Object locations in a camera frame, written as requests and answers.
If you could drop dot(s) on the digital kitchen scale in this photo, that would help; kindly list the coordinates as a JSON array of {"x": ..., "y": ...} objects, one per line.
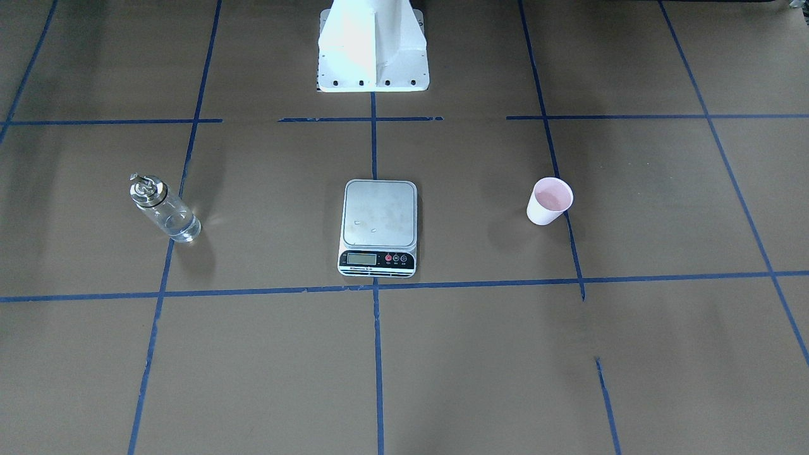
[{"x": 379, "y": 225}]

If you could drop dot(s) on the glass sauce bottle steel spout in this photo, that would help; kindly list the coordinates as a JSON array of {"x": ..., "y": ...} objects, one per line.
[{"x": 155, "y": 199}]

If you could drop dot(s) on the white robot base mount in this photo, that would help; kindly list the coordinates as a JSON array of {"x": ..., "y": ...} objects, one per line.
[{"x": 372, "y": 46}]

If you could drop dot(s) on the pink paper cup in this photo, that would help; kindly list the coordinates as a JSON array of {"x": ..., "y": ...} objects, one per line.
[{"x": 550, "y": 198}]

